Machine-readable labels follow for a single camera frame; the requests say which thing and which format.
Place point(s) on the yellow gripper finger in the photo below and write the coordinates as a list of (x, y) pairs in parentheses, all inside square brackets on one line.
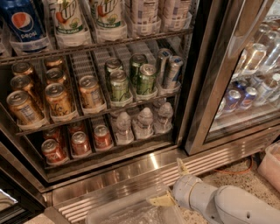
[(164, 200), (182, 169)]

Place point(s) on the clear water bottle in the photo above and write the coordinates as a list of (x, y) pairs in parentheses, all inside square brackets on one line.
[(123, 131), (163, 122), (143, 124)]

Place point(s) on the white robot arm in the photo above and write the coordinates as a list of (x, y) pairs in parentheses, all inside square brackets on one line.
[(226, 204)]

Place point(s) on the glass fridge door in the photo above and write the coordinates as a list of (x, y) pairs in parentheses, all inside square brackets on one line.
[(244, 53)]

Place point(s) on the white labelled bottle right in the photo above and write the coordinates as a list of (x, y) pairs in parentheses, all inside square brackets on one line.
[(175, 9)]

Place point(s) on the white labelled bottle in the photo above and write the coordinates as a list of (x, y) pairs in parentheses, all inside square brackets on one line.
[(142, 12), (175, 9)]

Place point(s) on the white labelled bottle left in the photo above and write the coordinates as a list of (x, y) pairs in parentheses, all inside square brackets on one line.
[(142, 12)]

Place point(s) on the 7up bottle right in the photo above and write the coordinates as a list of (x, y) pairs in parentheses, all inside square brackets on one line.
[(106, 13)]

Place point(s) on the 7up bottle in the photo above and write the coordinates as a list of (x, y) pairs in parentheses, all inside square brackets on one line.
[(66, 15), (106, 13)]

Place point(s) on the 7up bottle left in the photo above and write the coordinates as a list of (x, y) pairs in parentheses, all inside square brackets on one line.
[(66, 15)]

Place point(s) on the blue pepsi bottle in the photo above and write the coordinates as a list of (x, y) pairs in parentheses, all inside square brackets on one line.
[(25, 19)]

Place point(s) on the clear plastic bin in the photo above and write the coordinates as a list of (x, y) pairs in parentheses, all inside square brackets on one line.
[(135, 209)]

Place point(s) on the red can front right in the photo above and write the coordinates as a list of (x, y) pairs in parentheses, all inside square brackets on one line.
[(102, 137)]

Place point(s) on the red can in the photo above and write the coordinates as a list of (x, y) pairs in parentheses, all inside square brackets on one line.
[(54, 133), (80, 143), (75, 127), (102, 137), (53, 151)]

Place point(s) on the blue pepsi can left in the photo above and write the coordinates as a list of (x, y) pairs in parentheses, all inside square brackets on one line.
[(232, 99)]

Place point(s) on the blue pepsi can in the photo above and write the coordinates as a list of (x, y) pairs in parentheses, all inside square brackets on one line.
[(232, 99), (249, 96)]

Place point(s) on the green can front right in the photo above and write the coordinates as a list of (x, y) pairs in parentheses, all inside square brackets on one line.
[(146, 79)]

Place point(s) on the green can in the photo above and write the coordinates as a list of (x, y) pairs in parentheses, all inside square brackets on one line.
[(119, 86), (111, 65), (146, 79), (135, 62)]

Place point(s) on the blue pepsi can right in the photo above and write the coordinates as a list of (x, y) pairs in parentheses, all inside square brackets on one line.
[(249, 96)]

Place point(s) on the red can front middle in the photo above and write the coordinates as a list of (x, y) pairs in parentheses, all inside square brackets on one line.
[(80, 143)]

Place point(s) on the green can front left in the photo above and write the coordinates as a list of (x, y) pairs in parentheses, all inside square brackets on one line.
[(119, 86)]

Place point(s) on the silver slim can right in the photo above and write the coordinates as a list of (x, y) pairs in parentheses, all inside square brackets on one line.
[(172, 72)]

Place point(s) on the silver slim can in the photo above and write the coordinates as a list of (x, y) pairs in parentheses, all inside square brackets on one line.
[(172, 72), (162, 57)]

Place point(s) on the silver slim can left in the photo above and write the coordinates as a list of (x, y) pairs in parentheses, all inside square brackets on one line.
[(162, 57)]

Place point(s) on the green can back right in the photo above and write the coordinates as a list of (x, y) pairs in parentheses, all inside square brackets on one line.
[(135, 62)]

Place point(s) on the red can back middle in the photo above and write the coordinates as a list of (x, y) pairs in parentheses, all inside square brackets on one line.
[(75, 127)]

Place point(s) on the gold can third row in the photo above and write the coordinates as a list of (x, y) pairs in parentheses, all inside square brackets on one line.
[(90, 92)]

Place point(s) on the red can front left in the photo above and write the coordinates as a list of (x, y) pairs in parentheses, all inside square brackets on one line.
[(53, 151)]

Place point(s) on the green can back left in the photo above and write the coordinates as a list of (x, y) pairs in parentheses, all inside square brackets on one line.
[(111, 65)]

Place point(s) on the red can back left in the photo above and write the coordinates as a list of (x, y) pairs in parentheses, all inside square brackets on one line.
[(54, 133)]

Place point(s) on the gold can front second row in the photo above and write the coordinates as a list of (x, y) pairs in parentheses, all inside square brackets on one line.
[(58, 98)]

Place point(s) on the gold can second row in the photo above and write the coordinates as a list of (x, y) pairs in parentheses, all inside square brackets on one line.
[(58, 98), (54, 62), (56, 75)]

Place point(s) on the gold can middle second row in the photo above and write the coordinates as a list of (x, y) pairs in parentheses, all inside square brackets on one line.
[(56, 75)]

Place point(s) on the gold can back second row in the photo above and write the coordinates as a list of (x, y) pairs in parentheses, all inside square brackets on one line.
[(54, 62)]

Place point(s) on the gold can front left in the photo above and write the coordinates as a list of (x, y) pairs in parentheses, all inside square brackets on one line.
[(24, 108)]

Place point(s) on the gold can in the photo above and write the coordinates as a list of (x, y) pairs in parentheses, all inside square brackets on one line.
[(24, 68), (24, 108), (25, 83)]

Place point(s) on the gold can middle left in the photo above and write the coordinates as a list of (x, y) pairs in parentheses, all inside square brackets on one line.
[(25, 83)]

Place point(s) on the gold can back left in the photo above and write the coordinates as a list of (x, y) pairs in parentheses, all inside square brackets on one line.
[(24, 68)]

